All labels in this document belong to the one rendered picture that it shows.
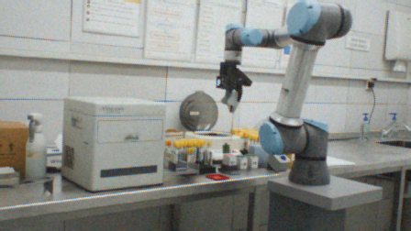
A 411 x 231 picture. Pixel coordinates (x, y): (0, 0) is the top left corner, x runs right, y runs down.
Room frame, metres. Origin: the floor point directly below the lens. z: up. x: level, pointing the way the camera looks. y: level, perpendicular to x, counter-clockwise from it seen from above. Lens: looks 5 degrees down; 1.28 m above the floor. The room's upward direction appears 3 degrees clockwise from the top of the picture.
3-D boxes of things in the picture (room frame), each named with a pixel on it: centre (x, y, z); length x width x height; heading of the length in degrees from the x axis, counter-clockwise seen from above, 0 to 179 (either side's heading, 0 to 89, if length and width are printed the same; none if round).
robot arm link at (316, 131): (1.71, -0.38, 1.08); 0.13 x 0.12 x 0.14; 118
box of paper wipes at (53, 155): (1.97, 0.58, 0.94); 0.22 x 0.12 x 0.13; 132
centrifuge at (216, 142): (2.31, -0.05, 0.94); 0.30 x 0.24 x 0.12; 29
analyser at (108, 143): (1.72, 0.33, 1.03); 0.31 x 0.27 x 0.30; 128
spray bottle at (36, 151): (1.63, 0.59, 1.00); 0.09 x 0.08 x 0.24; 38
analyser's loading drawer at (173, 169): (1.76, 0.12, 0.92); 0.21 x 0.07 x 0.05; 128
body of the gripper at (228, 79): (1.96, -0.09, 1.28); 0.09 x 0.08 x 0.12; 128
